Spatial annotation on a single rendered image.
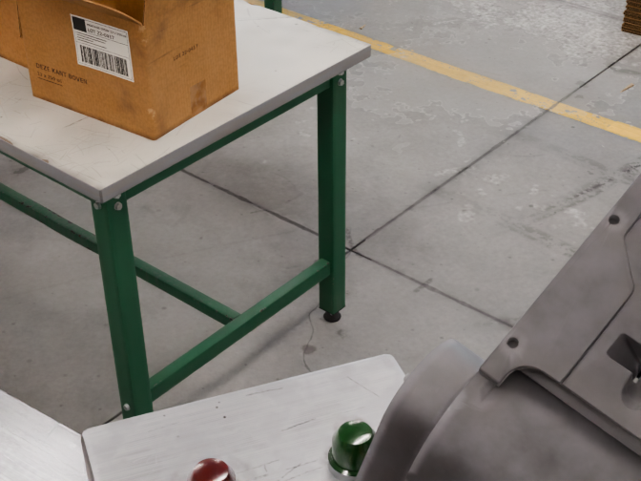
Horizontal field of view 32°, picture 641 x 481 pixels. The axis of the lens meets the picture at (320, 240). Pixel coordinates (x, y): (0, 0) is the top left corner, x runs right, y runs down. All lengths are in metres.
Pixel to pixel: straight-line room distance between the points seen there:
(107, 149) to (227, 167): 1.45
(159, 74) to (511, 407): 1.90
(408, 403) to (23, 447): 1.22
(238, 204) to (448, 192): 0.65
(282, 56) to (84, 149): 0.55
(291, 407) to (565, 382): 0.28
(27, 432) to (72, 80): 0.98
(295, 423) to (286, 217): 2.82
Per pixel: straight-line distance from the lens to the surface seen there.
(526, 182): 3.59
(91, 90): 2.30
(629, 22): 4.65
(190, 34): 2.23
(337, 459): 0.54
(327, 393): 0.58
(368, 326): 2.96
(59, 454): 1.50
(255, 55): 2.54
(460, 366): 0.33
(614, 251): 0.33
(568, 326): 0.32
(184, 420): 0.57
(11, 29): 2.56
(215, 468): 0.52
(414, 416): 0.32
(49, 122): 2.33
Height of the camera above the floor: 1.87
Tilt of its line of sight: 35 degrees down
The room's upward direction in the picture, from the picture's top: 1 degrees counter-clockwise
